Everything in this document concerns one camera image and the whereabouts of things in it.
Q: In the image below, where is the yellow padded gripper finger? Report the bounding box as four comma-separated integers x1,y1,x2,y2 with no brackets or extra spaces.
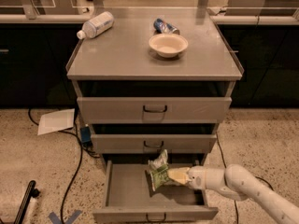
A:
167,167,191,185

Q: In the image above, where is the black cable floor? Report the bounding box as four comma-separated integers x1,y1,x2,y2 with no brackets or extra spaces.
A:
215,133,275,224
27,107,101,224

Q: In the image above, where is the grey top drawer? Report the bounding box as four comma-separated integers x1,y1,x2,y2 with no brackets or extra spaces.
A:
78,97,232,124

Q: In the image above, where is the grey drawer cabinet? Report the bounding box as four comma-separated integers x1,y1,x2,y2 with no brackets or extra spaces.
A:
67,7,243,164

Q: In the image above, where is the white paper sheet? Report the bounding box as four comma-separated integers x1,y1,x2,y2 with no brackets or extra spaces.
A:
37,108,75,135

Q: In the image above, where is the white plastic water bottle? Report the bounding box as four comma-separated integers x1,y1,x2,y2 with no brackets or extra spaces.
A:
77,11,114,39

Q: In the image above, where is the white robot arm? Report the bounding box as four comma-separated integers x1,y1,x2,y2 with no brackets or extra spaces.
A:
167,164,299,224

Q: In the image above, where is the blue tape cross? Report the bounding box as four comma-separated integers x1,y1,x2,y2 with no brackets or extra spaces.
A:
48,209,83,224

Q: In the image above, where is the black stand foot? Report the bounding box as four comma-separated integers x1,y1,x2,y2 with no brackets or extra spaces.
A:
13,180,40,224

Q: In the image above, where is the grey bottom drawer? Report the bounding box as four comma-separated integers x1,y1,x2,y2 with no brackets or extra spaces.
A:
93,161,218,223

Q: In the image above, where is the clear acrylic barrier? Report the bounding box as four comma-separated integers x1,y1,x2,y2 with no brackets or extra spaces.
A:
0,0,299,21

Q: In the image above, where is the green jalapeno chip bag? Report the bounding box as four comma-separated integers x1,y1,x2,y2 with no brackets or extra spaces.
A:
149,149,170,191

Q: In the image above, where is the black cable left floor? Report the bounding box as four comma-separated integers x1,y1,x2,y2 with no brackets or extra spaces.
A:
27,107,101,224

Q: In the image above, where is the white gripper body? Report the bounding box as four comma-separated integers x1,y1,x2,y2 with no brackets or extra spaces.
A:
187,166,225,190

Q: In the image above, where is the grey drawer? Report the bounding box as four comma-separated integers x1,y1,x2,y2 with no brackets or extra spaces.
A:
91,134,216,154
93,161,218,223
78,97,232,124

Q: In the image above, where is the grey middle drawer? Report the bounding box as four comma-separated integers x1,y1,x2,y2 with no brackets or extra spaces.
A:
91,134,216,154

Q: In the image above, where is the white paper bowl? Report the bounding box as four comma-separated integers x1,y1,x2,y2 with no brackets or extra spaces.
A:
149,34,189,58

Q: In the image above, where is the background table right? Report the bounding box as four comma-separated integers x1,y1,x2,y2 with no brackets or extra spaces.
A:
226,0,299,16

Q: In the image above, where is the blue power adapter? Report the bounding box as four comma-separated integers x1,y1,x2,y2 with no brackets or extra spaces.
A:
80,126,92,147

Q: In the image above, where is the black cable right floor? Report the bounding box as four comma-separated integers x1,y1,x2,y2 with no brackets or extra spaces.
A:
215,133,275,224

